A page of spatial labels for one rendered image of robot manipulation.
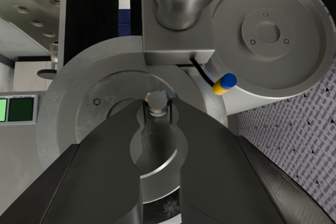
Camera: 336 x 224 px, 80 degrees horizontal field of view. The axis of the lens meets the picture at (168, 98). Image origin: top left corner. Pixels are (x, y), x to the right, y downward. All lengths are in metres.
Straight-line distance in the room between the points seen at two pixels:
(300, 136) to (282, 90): 0.09
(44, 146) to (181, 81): 0.11
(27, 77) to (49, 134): 3.41
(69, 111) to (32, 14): 0.33
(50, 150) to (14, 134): 0.42
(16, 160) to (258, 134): 0.51
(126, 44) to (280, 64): 0.13
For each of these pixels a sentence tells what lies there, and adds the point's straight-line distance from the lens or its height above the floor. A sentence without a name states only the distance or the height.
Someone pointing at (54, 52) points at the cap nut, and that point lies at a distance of 0.57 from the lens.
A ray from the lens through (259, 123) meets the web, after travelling 0.35.
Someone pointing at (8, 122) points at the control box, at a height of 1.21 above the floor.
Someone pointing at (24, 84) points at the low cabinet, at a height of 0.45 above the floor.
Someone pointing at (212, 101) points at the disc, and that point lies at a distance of 0.17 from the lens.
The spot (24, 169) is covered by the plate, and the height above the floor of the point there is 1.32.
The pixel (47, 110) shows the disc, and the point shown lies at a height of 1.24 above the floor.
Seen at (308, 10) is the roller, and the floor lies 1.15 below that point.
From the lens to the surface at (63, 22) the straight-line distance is 0.21.
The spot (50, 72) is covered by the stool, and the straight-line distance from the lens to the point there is 2.43.
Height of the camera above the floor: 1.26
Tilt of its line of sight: 10 degrees down
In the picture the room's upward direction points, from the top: 177 degrees clockwise
